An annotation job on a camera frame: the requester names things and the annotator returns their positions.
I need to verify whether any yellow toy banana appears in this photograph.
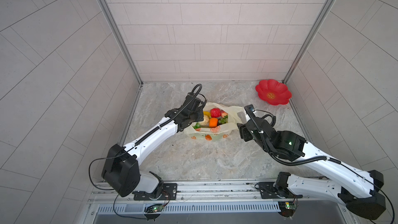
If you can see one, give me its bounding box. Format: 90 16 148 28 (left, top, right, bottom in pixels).
203 111 211 118

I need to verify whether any right small circuit board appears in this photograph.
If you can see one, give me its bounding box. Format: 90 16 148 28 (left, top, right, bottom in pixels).
278 202 297 219

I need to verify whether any aluminium mounting rail frame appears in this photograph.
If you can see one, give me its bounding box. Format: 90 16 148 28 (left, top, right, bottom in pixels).
88 179 332 219

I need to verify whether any red flower-shaped plate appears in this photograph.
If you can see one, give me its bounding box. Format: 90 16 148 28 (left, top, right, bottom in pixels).
255 79 292 106

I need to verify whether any translucent yellowish plastic bag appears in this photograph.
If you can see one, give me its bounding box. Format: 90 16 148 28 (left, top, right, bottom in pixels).
183 103 246 141

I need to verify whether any left small circuit board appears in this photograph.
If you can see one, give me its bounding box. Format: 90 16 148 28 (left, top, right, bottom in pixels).
145 204 165 214

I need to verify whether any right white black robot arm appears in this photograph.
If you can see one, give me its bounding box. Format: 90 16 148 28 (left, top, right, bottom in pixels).
237 105 389 221

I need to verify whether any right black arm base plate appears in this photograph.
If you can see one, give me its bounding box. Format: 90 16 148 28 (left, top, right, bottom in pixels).
255 182 287 199

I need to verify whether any red toy fruit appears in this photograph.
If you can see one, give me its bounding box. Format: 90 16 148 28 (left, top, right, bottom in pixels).
210 108 222 118

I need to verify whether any left aluminium corner post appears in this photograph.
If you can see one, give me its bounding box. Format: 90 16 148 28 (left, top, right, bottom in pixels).
97 0 143 86

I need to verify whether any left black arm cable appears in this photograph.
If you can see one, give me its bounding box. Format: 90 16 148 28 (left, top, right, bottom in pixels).
88 149 156 222

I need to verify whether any small circuit board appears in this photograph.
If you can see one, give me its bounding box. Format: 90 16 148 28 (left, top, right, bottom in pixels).
278 202 297 219
145 204 165 214

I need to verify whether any right aluminium corner post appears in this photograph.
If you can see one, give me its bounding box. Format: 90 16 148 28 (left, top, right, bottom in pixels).
282 0 336 85

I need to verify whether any toy strawberry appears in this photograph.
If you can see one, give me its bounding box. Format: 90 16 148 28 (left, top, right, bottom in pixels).
220 110 228 118

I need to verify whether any orange toy fruit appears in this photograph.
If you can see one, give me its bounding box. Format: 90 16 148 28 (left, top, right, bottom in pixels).
209 118 219 128

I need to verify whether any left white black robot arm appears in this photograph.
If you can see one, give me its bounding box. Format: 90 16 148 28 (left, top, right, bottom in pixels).
101 84 206 199

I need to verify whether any green toy vegetable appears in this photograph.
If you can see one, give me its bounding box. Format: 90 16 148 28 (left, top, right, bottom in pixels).
193 123 201 129

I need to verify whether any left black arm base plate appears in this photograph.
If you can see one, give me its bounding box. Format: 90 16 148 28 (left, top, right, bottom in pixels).
133 183 178 201

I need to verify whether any aluminium corner post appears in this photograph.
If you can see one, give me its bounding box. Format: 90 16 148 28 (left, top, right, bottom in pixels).
282 0 336 85
97 0 143 86

